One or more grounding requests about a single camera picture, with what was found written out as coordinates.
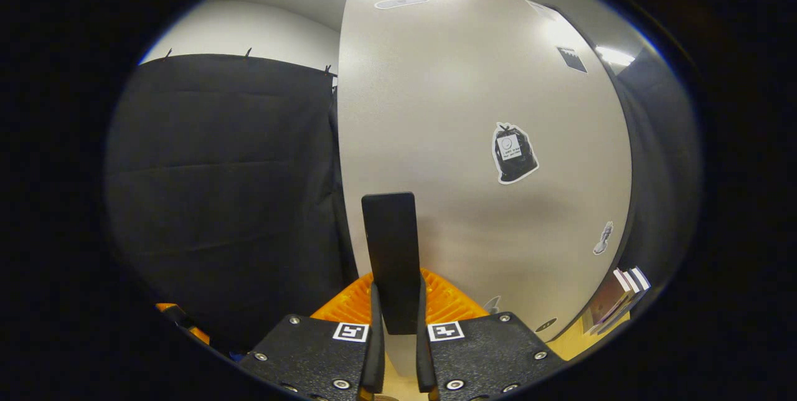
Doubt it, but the black backdrop cloth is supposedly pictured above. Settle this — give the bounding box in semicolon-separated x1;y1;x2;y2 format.
105;46;703;352

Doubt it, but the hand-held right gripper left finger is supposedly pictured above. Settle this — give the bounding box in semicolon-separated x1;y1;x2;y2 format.
240;271;387;401

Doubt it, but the light grey cabinet door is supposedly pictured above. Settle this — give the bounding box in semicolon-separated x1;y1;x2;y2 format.
337;0;633;383

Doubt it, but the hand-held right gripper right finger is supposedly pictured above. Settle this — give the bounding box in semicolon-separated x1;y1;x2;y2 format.
416;269;567;401

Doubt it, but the ceiling light panel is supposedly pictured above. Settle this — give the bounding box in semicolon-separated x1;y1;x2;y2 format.
595;46;636;67

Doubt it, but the black cabinet door handle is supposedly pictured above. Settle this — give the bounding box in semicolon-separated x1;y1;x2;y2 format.
362;192;421;335

